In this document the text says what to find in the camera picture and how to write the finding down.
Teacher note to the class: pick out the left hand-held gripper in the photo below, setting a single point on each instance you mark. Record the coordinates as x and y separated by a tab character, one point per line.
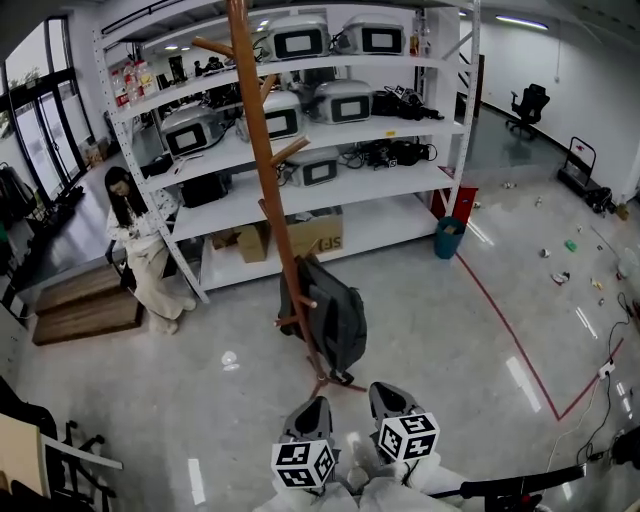
300	465

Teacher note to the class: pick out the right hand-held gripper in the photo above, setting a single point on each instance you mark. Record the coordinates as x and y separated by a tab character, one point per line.
407	437

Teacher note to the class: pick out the grey backpack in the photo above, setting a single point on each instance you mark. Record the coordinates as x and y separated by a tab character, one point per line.
335	320

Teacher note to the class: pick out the brown wooden coat rack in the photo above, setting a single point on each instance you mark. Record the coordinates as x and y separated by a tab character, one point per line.
255	125

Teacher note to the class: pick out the person's right forearm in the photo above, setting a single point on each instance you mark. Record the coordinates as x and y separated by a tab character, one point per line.
435	480

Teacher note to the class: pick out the person's left forearm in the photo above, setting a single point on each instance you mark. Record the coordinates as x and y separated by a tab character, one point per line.
310	500

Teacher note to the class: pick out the black padded bar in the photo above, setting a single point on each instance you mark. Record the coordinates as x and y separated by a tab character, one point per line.
500	487

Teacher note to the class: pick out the teal waste bin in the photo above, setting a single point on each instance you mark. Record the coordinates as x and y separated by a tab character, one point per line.
447	245

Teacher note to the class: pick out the large printed cardboard box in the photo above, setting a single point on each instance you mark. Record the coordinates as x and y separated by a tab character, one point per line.
325	240

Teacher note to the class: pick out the open brown cardboard box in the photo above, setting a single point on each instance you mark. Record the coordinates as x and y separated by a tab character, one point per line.
222	240

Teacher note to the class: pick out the scattered floor litter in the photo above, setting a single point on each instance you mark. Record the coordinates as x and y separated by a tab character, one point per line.
560	277

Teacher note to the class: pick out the white power strip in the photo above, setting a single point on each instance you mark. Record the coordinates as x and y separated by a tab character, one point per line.
606	371

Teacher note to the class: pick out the red box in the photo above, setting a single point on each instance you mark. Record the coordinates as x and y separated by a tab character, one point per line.
467	202

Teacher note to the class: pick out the white metal shelving unit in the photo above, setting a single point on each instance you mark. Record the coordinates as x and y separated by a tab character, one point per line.
350	182

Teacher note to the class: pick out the black folding chair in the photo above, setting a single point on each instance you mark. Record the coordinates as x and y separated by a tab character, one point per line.
125	277

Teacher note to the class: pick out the wooden step platform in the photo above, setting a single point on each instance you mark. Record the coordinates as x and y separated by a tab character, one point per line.
85	315

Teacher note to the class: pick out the pile of black gear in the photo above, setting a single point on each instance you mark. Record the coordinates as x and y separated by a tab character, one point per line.
390	154
405	105

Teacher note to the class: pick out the black equipment case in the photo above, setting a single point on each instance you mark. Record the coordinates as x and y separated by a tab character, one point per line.
205	190

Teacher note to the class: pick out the black swivel chair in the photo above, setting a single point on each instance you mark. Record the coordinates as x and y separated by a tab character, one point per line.
25	410

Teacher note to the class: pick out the black floor bag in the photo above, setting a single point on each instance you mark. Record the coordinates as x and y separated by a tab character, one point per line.
600	200

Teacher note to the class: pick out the black platform trolley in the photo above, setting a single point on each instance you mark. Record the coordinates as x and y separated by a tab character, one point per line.
575	177

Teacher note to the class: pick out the group of grey screen devices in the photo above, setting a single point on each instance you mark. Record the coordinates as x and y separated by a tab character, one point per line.
345	105

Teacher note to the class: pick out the row of dark shoes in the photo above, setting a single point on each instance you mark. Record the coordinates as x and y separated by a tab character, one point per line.
65	200

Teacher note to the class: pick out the black mesh office chair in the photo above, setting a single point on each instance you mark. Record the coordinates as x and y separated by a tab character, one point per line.
530	102

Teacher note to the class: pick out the staircase with dark railing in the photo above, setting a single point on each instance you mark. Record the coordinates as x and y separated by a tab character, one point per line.
481	85

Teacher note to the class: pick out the amber bottle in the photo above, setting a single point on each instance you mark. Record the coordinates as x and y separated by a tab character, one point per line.
414	42

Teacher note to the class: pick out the row of clear plastic bottles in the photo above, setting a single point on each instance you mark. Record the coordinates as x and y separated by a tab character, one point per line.
132	85

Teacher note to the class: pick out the glass entrance door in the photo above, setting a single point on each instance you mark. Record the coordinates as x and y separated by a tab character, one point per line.
50	140

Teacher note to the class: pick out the ceiling tube light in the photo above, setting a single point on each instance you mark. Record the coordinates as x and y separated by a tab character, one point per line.
520	22

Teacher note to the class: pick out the clothes rail with garments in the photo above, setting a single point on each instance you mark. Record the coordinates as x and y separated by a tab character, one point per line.
15	195

